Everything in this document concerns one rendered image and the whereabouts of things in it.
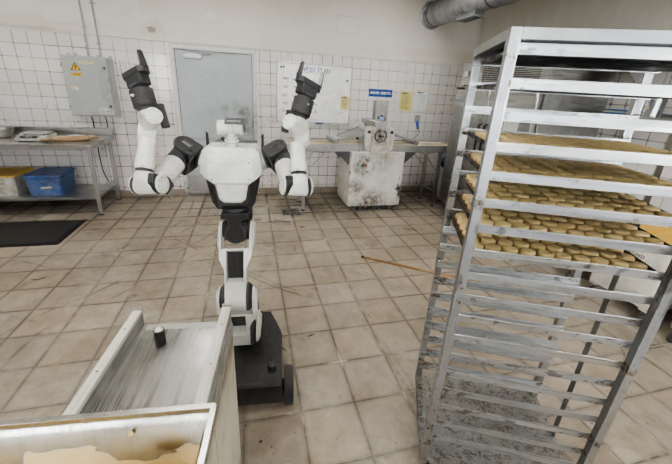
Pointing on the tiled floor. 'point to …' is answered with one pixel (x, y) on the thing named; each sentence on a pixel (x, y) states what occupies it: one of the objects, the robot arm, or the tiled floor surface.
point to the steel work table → (68, 149)
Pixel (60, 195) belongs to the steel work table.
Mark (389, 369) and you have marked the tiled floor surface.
